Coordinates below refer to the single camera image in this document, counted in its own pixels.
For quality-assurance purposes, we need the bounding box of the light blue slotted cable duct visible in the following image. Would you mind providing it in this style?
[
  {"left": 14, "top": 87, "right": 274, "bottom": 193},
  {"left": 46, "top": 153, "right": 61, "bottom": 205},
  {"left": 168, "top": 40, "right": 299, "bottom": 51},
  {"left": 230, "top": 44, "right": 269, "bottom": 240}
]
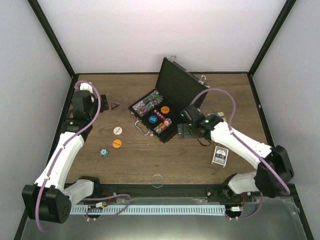
[{"left": 70, "top": 205, "right": 226, "bottom": 216}]

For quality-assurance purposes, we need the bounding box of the red triangular all-in marker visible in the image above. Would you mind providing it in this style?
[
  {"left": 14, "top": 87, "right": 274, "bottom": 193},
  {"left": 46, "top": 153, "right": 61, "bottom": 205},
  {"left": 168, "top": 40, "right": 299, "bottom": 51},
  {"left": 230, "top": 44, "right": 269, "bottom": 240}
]
[{"left": 109, "top": 101, "right": 120, "bottom": 111}]

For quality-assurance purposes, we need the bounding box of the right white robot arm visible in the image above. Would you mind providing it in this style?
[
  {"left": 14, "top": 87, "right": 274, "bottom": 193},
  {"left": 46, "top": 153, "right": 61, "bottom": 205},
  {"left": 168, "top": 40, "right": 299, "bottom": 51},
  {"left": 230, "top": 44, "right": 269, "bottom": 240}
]
[{"left": 180, "top": 104, "right": 294, "bottom": 202}]

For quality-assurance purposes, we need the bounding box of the lower chip row in case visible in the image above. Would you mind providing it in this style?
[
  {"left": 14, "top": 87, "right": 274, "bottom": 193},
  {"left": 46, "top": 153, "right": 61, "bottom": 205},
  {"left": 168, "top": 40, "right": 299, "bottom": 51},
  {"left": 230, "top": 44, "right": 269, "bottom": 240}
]
[{"left": 154, "top": 122, "right": 169, "bottom": 134}]

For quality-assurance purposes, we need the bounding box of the orange blind button left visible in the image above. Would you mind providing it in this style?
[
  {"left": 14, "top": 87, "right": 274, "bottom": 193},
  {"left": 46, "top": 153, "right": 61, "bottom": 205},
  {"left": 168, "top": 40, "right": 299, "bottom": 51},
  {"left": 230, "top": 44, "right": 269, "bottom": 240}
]
[{"left": 112, "top": 139, "right": 122, "bottom": 149}]

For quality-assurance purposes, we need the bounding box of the black poker set case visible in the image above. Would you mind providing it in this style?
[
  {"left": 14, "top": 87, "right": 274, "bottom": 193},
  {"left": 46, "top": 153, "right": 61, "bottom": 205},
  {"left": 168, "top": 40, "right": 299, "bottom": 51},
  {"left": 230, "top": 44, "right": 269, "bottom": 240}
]
[{"left": 128, "top": 55, "right": 210, "bottom": 143}]

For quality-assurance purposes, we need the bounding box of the orange big blind button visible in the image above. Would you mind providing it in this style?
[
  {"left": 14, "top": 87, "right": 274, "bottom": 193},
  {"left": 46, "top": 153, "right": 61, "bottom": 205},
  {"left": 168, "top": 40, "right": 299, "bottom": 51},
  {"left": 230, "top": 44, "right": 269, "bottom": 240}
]
[{"left": 160, "top": 106, "right": 170, "bottom": 114}]

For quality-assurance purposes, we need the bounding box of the unboxed banded card deck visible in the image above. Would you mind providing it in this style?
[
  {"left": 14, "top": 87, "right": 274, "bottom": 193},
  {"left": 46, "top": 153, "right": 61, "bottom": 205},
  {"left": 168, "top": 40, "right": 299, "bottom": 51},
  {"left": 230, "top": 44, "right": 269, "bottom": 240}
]
[{"left": 214, "top": 111, "right": 227, "bottom": 122}]

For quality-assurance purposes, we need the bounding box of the blue small blind button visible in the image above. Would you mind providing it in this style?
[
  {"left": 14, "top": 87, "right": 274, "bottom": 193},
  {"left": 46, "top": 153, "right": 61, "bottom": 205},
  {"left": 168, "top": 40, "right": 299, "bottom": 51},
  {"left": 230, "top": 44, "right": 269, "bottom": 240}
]
[{"left": 148, "top": 115, "right": 158, "bottom": 124}]

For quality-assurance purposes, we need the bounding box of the black frame post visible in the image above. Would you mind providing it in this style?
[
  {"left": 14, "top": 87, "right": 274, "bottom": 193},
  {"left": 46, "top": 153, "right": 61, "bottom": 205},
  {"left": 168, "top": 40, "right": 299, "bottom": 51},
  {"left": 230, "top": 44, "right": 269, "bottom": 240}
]
[
  {"left": 26, "top": 0, "right": 76, "bottom": 78},
  {"left": 248, "top": 0, "right": 298, "bottom": 76}
]

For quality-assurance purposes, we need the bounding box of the upper chip row in case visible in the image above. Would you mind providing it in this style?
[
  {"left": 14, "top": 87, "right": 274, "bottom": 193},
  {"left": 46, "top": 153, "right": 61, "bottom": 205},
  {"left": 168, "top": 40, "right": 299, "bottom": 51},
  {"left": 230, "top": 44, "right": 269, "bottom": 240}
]
[{"left": 132, "top": 90, "right": 159, "bottom": 111}]

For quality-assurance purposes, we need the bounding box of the red dice strip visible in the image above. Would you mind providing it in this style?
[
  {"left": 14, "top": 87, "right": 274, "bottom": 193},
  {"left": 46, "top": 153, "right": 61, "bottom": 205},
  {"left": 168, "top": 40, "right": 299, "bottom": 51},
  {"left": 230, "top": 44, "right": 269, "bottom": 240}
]
[{"left": 153, "top": 109, "right": 166, "bottom": 121}]

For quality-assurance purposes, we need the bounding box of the right black frame post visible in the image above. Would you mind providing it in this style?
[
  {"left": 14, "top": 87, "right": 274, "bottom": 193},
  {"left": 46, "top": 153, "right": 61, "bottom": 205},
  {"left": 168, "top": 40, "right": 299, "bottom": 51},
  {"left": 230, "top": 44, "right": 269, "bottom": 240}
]
[{"left": 248, "top": 0, "right": 298, "bottom": 76}]

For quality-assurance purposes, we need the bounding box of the left black frame post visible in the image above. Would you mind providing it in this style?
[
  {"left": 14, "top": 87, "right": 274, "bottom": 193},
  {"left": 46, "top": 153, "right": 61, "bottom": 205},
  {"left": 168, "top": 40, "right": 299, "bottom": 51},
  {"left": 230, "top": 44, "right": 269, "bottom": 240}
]
[{"left": 26, "top": 0, "right": 76, "bottom": 78}]

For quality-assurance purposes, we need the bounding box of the blue boxed card deck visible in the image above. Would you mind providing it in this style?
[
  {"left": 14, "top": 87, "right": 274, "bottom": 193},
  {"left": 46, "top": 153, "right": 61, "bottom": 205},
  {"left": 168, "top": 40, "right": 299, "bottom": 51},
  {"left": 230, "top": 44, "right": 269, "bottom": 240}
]
[{"left": 211, "top": 146, "right": 229, "bottom": 168}]

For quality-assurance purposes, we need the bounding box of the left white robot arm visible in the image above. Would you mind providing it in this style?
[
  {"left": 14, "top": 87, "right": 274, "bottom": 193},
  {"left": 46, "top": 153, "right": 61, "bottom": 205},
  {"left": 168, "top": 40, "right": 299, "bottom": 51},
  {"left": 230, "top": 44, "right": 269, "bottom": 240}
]
[{"left": 22, "top": 90, "right": 109, "bottom": 224}]

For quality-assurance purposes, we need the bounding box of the clear round lens disc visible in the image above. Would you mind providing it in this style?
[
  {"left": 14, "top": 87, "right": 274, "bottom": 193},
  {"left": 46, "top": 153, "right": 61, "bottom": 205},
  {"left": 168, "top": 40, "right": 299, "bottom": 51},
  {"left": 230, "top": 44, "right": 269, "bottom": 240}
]
[{"left": 151, "top": 174, "right": 164, "bottom": 189}]

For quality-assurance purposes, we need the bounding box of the chip row in case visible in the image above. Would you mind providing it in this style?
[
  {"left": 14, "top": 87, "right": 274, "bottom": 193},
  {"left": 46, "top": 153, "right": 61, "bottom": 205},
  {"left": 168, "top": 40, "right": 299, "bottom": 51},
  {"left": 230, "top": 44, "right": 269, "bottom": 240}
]
[
  {"left": 137, "top": 95, "right": 164, "bottom": 117},
  {"left": 132, "top": 90, "right": 159, "bottom": 111},
  {"left": 154, "top": 122, "right": 169, "bottom": 134}
]

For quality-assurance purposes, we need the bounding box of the white dealer button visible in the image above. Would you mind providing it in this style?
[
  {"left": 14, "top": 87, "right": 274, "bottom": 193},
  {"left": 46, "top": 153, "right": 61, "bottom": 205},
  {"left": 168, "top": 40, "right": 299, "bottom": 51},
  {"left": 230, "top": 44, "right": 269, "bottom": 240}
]
[{"left": 113, "top": 126, "right": 123, "bottom": 136}]

